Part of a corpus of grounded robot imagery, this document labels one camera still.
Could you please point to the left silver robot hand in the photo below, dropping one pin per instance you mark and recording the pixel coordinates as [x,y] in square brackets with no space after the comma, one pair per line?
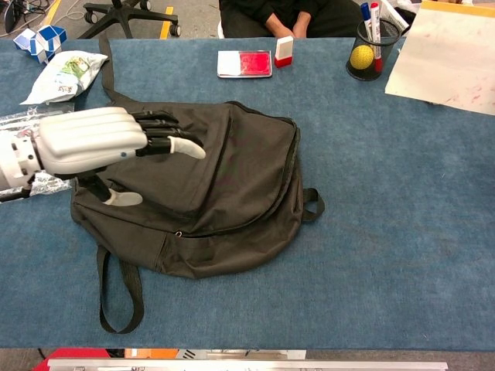
[89,139]

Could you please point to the black fabric backpack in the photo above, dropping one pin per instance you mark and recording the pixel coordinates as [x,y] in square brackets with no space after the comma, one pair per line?
[232,185]

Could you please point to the white yellow Lexicon book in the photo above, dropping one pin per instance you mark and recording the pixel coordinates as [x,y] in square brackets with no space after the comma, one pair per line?
[444,54]

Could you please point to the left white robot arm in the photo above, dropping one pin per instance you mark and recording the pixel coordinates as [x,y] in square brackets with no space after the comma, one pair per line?
[15,162]

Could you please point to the seated person in black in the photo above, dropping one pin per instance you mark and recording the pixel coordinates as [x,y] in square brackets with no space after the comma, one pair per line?
[290,15]

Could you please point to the white green snack bag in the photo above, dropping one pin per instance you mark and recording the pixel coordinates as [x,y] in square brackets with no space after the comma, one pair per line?
[63,79]

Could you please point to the striped garment in plastic bag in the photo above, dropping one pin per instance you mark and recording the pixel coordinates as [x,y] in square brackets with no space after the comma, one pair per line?
[23,116]

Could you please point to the blue white snake puzzle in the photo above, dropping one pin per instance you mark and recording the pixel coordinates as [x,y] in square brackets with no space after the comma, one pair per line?
[38,42]

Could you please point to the black office chair base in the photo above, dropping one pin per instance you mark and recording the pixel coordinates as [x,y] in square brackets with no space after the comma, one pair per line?
[131,13]

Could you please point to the red ink pad tin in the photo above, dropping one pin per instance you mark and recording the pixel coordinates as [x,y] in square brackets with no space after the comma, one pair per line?
[251,63]

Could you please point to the red white stamp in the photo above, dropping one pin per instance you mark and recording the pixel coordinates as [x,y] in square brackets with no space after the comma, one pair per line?
[284,52]

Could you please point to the red box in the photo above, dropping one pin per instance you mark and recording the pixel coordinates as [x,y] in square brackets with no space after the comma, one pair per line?
[73,353]

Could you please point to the orange box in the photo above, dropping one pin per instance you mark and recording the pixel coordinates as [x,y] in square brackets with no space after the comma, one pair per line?
[154,353]

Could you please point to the yellow foam ball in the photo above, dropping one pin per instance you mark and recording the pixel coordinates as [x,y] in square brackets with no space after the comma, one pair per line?
[361,57]

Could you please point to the blue cap whiteboard marker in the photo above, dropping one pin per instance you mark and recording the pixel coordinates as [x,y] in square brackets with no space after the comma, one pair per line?
[366,17]

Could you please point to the red cap whiteboard marker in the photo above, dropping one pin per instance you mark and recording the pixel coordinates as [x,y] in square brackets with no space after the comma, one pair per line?
[376,27]

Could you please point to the black mesh pen holder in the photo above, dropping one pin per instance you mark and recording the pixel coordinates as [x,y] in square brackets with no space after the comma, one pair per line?
[388,50]

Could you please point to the white folded booklet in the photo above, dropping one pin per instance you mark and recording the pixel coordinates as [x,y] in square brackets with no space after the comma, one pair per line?
[396,17]

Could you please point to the aluminium profile rail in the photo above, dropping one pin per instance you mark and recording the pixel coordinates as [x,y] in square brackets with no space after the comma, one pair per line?
[247,366]

